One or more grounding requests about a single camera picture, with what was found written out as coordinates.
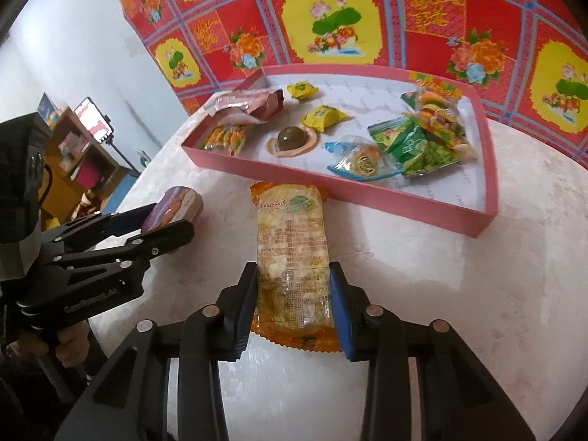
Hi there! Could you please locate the yellow snack packet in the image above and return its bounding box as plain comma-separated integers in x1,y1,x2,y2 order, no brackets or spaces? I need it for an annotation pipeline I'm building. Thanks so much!
286,80,321,100
301,105,352,132

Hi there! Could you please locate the person's left forearm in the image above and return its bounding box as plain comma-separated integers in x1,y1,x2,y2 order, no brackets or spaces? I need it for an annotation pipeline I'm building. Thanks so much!
0,344,93,441

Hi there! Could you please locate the phone with lit screen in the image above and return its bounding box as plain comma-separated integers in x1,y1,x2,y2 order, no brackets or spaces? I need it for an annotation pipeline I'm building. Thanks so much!
74,96,115,144

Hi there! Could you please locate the purple snack packet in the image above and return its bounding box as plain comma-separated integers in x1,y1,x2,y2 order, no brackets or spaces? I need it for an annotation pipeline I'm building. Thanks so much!
140,186,204,233

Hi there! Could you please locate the person's left hand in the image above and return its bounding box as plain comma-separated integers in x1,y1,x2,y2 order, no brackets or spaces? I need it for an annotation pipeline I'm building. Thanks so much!
48,320,92,369

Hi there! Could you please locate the wall picture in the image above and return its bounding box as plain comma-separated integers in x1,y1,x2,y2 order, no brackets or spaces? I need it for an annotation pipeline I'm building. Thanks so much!
37,93,58,122

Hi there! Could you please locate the pink cardboard box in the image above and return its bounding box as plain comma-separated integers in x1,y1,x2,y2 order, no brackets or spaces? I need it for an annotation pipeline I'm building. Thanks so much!
181,64,499,239

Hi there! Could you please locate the black tripod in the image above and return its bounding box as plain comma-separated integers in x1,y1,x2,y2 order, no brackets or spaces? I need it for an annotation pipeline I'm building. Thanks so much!
108,140,141,175

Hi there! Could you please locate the green snack packet red label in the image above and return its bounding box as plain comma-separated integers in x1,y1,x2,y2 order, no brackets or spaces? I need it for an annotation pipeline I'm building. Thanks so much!
367,117,430,166

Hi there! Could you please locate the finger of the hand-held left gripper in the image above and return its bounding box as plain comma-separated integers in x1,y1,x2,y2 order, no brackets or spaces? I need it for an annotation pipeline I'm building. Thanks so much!
43,202,171,258
16,219,195,327

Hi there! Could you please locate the pink snack bag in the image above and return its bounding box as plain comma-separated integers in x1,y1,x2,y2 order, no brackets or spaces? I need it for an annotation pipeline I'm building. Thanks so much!
204,88,284,125

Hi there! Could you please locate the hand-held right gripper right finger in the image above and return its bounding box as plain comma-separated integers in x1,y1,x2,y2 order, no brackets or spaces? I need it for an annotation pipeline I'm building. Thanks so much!
328,262,537,441

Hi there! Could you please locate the wooden shelf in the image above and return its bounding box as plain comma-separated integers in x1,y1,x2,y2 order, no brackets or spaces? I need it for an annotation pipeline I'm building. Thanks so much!
43,112,139,221

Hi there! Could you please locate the yellow round snack cup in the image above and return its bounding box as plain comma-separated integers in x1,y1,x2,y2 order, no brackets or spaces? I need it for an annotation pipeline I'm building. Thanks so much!
399,71,474,157

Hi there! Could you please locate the brown jelly cup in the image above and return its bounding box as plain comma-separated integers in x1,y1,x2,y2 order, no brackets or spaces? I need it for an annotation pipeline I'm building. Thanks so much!
266,125,319,158

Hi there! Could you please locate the small burger gummy packet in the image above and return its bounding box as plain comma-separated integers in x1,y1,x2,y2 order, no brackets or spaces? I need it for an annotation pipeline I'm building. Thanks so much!
201,123,253,156

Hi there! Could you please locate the orange cracker packet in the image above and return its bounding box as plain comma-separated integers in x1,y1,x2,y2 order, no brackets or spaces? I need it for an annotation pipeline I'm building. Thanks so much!
248,181,343,354

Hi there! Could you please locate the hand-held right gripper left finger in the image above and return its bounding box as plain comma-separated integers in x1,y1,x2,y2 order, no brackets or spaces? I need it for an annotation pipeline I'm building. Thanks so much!
54,262,259,441

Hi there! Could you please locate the clear blue-edged snack packet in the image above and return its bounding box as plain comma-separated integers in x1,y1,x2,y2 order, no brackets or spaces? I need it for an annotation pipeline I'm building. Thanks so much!
325,135,405,181

